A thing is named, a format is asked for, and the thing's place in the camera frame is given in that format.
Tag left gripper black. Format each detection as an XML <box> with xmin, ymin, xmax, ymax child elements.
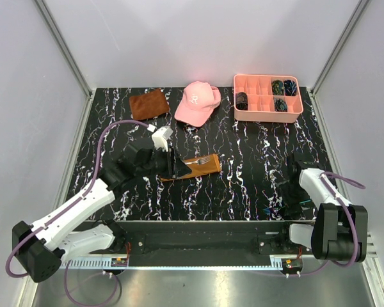
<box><xmin>136</xmin><ymin>146</ymin><xmax>192</xmax><ymax>180</ymax></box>

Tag iridescent rainbow fork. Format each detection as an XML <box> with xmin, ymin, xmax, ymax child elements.
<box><xmin>263</xmin><ymin>199</ymin><xmax>313</xmax><ymax>218</ymax></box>

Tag blue patterned rolled sock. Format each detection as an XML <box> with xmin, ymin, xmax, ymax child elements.
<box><xmin>284</xmin><ymin>79</ymin><xmax>298</xmax><ymax>97</ymax></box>

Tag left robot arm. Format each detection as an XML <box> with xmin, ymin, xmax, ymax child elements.
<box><xmin>10</xmin><ymin>145</ymin><xmax>191</xmax><ymax>283</ymax></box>

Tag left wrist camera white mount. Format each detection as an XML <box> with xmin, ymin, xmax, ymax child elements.
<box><xmin>147</xmin><ymin>125</ymin><xmax>173</xmax><ymax>152</ymax></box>

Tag silver fork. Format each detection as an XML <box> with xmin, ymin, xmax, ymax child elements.
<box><xmin>185</xmin><ymin>156</ymin><xmax>211</xmax><ymax>165</ymax></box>

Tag pink baseball cap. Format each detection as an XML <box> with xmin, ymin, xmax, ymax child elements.
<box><xmin>174</xmin><ymin>81</ymin><xmax>221</xmax><ymax>127</ymax></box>

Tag teal patterned rolled sock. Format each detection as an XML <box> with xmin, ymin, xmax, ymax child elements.
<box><xmin>273</xmin><ymin>98</ymin><xmax>288</xmax><ymax>113</ymax></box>

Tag brown folded cloth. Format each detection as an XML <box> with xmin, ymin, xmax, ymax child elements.
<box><xmin>129</xmin><ymin>89</ymin><xmax>170</xmax><ymax>121</ymax></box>

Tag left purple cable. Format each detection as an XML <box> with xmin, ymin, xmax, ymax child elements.
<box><xmin>5</xmin><ymin>120</ymin><xmax>157</xmax><ymax>304</ymax></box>

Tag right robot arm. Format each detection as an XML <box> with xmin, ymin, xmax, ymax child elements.
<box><xmin>277</xmin><ymin>152</ymin><xmax>369</xmax><ymax>267</ymax></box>

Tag pink divided organizer tray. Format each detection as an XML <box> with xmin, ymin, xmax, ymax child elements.
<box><xmin>233</xmin><ymin>74</ymin><xmax>304</xmax><ymax>123</ymax></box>

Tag orange cloth napkin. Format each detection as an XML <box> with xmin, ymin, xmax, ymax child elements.
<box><xmin>175</xmin><ymin>153</ymin><xmax>221</xmax><ymax>180</ymax></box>

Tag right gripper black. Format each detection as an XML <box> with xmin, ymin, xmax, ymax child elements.
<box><xmin>276</xmin><ymin>180</ymin><xmax>316</xmax><ymax>216</ymax></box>

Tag green patterned rolled sock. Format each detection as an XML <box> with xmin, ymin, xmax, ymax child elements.
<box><xmin>271</xmin><ymin>80</ymin><xmax>284</xmax><ymax>95</ymax></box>

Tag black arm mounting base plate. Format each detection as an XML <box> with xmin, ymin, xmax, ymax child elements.
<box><xmin>96</xmin><ymin>221</ymin><xmax>311</xmax><ymax>270</ymax></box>

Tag dark rolled sock left compartment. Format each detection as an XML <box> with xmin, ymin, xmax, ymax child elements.
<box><xmin>236</xmin><ymin>92</ymin><xmax>248</xmax><ymax>111</ymax></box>

